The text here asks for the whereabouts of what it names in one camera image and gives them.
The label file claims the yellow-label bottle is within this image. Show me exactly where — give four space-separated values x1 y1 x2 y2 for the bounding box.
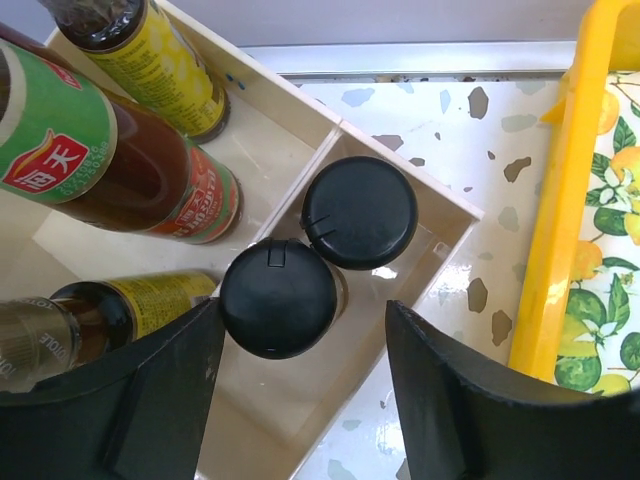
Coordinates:
41 0 230 143
1 270 217 393

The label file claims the red sauce bottle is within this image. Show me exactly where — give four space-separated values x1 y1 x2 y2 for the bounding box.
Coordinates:
39 54 245 246

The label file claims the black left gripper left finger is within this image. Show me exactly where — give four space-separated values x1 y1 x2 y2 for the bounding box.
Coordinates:
1 298 225 479

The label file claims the green-label sauce bottle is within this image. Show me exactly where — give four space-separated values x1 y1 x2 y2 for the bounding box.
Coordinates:
1 39 117 206

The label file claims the dark spice jar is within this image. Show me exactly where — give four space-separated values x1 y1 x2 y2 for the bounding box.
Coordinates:
300 156 418 271

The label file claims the lemon-print cloth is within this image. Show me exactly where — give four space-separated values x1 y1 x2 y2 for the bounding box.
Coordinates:
554 71 639 396

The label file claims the yellow plastic bin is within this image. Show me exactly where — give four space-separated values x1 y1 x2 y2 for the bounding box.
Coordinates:
508 0 639 382

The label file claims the cream divided organizer tray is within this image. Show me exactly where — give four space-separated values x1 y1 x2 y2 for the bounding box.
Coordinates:
1 1 480 479

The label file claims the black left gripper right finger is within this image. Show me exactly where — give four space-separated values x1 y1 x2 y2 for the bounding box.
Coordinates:
385 300 639 479

